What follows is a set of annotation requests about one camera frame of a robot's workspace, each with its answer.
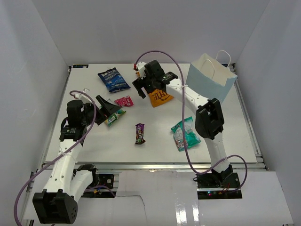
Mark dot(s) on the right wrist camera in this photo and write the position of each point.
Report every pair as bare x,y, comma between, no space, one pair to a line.
140,70

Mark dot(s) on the orange chips bag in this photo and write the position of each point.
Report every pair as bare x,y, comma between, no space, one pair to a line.
159,97

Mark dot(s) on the white front cover board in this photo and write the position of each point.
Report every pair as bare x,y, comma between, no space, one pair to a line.
166,198

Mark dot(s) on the purple M&M's packet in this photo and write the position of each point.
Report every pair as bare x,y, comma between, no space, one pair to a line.
139,134

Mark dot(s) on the green Fox's candy packet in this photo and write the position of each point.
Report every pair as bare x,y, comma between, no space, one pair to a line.
114,117

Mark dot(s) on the pink candy packet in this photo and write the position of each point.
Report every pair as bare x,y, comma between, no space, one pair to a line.
124,101

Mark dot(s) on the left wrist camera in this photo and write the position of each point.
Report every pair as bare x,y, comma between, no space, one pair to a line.
77,95

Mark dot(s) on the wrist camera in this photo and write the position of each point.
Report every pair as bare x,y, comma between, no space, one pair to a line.
140,70
77,95

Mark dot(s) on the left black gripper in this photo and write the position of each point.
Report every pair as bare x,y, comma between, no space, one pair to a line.
110,108

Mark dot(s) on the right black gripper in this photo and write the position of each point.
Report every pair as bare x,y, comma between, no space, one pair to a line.
139,84

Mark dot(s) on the teal snack packet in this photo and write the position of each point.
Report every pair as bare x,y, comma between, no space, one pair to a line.
185,135

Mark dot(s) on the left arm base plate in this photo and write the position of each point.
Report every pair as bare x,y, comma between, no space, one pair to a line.
102,180

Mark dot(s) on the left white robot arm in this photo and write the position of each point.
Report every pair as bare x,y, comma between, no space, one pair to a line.
58,201

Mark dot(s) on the aluminium table frame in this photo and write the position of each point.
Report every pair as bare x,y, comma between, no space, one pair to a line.
113,149

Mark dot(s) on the light blue paper bag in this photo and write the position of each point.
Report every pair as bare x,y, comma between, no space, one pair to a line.
211,79

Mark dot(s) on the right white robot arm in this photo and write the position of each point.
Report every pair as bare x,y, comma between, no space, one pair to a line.
209,118

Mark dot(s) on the blue chips bag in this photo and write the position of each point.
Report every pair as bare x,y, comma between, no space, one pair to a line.
113,80

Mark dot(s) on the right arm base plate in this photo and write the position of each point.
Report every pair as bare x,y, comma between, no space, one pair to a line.
211,181

